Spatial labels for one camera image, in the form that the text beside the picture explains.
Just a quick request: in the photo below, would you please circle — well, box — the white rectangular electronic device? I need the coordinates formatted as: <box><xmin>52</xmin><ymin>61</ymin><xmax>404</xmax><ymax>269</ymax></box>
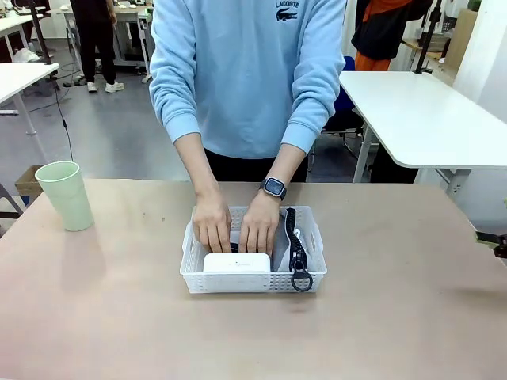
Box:
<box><xmin>202</xmin><ymin>251</ymin><xmax>274</xmax><ymax>275</ymax></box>

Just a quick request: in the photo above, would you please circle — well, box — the person's left forearm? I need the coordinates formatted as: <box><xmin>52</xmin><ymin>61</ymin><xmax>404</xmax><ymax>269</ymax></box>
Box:
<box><xmin>263</xmin><ymin>142</ymin><xmax>305</xmax><ymax>187</ymax></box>

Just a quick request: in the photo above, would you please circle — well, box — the person's right forearm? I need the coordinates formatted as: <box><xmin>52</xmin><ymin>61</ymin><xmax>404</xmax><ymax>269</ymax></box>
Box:
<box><xmin>173</xmin><ymin>132</ymin><xmax>222</xmax><ymax>199</ymax></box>

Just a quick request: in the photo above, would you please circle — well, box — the white perforated plastic basket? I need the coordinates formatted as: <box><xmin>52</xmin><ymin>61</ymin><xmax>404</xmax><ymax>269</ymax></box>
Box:
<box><xmin>180</xmin><ymin>204</ymin><xmax>329</xmax><ymax>295</ymax></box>

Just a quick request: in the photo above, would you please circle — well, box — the person's left hand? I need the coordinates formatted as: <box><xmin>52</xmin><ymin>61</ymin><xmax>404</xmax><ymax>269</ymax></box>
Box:
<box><xmin>238</xmin><ymin>192</ymin><xmax>281</xmax><ymax>257</ymax></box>

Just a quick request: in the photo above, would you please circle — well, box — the person's right hand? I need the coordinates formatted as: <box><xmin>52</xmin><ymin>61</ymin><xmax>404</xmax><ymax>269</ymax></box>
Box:
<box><xmin>192</xmin><ymin>192</ymin><xmax>233</xmax><ymax>255</ymax></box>

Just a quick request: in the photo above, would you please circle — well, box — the large white table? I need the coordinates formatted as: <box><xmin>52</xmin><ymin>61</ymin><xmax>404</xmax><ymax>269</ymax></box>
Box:
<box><xmin>338</xmin><ymin>70</ymin><xmax>507</xmax><ymax>184</ymax></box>

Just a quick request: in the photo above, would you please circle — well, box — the blue office chair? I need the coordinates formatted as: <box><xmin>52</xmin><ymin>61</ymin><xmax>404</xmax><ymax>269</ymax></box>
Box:
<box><xmin>321</xmin><ymin>55</ymin><xmax>364</xmax><ymax>138</ymax></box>

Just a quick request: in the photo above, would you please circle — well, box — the light wooden cabinet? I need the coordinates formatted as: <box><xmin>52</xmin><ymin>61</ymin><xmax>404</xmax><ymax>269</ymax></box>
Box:
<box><xmin>444</xmin><ymin>7</ymin><xmax>477</xmax><ymax>69</ymax></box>

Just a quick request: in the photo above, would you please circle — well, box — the grey pouch with black zipper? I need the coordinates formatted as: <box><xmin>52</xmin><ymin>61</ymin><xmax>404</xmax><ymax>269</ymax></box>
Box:
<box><xmin>271</xmin><ymin>207</ymin><xmax>318</xmax><ymax>294</ymax></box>

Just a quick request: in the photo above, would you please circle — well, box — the black tripod stand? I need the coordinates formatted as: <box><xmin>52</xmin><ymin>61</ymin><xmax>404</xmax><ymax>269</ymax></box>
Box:
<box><xmin>411</xmin><ymin>0</ymin><xmax>445</xmax><ymax>76</ymax></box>

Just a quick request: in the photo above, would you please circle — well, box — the black smartwatch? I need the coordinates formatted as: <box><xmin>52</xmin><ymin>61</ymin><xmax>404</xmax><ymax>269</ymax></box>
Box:
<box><xmin>259</xmin><ymin>177</ymin><xmax>288</xmax><ymax>201</ymax></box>

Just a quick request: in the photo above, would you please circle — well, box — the person in orange clothes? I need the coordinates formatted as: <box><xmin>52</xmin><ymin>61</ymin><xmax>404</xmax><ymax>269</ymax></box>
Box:
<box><xmin>350</xmin><ymin>0</ymin><xmax>433</xmax><ymax>73</ymax></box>

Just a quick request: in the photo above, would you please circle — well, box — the person in light blue sweatshirt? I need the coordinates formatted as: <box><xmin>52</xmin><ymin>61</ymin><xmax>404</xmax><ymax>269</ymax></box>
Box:
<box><xmin>148</xmin><ymin>0</ymin><xmax>348</xmax><ymax>184</ymax></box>

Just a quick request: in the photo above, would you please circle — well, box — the grey workbench on wheels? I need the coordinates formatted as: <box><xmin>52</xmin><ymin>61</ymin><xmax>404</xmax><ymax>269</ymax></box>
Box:
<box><xmin>61</xmin><ymin>2</ymin><xmax>156</xmax><ymax>84</ymax></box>

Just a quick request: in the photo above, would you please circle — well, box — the light green plastic cup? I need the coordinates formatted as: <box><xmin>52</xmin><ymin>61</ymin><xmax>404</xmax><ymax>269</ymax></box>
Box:
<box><xmin>34</xmin><ymin>160</ymin><xmax>95</xmax><ymax>233</ymax></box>

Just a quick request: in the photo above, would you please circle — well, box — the person in black clothes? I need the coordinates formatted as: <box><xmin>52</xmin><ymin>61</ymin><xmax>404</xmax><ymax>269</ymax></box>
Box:
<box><xmin>67</xmin><ymin>0</ymin><xmax>126</xmax><ymax>94</ymax></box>

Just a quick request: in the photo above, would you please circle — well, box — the brown cardboard box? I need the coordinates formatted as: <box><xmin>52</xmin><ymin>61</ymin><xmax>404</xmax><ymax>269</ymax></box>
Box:
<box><xmin>14</xmin><ymin>164</ymin><xmax>45</xmax><ymax>196</ymax></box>

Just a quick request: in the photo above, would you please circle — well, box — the black pole stand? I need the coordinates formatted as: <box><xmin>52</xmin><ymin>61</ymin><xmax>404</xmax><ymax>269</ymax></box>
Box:
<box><xmin>28</xmin><ymin>0</ymin><xmax>55</xmax><ymax>67</ymax></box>

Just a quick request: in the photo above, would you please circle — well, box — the white table with grey leg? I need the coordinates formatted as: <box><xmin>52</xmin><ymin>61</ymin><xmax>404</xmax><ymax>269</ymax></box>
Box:
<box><xmin>0</xmin><ymin>61</ymin><xmax>61</xmax><ymax>136</ymax></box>

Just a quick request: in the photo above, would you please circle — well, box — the white plastic bag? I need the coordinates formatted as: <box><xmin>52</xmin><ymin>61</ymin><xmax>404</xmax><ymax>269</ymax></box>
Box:
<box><xmin>13</xmin><ymin>47</ymin><xmax>41</xmax><ymax>64</ymax></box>

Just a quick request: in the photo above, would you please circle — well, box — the black cable on floor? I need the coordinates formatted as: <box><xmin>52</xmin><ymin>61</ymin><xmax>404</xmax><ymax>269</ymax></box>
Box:
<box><xmin>50</xmin><ymin>73</ymin><xmax>75</xmax><ymax>163</ymax></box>

